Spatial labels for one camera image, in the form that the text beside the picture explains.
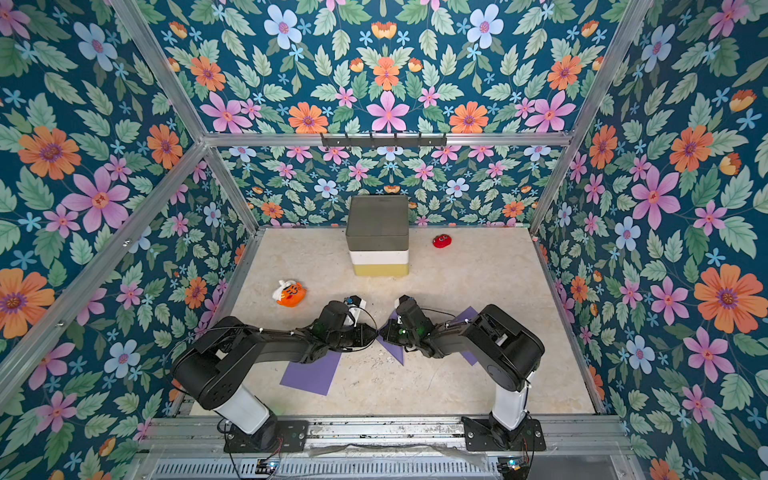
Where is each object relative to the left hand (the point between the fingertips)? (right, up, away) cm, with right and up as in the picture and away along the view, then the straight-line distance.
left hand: (381, 332), depth 90 cm
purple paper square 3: (+28, +4, +7) cm, 29 cm away
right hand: (0, -1, +1) cm, 2 cm away
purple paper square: (-19, -12, -5) cm, 22 cm away
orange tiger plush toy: (-30, +11, +5) cm, 33 cm away
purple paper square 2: (+4, -4, -3) cm, 7 cm away
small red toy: (+21, +29, +23) cm, 43 cm away
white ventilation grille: (-9, -28, -19) cm, 35 cm away
